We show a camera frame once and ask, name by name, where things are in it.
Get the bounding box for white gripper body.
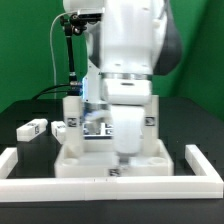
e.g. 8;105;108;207
111;105;144;156

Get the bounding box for white desk top tray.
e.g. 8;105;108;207
54;139;174;178

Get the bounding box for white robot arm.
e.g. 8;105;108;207
63;0;181;156

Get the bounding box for marker tag sheet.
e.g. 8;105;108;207
83;122;113;137

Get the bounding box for black cables on table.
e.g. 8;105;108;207
31;83;83;101

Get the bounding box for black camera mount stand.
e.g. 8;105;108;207
60;14;87;96

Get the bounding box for camera on stand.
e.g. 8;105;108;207
77;8;104;22

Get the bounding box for grey white cable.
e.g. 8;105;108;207
49;11;78;90

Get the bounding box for white U-shaped frame fence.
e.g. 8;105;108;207
0;145;224;202

